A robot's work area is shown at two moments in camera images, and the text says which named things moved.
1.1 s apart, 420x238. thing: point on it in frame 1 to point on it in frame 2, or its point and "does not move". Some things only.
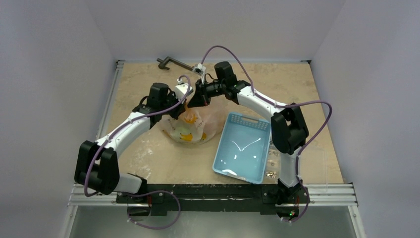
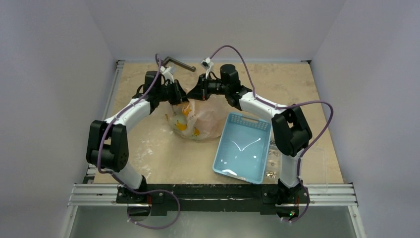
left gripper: [180, 109] to [179, 94]
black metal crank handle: [164, 62] does not move
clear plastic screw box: [313, 171] does not move
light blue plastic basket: [242, 148] does not move
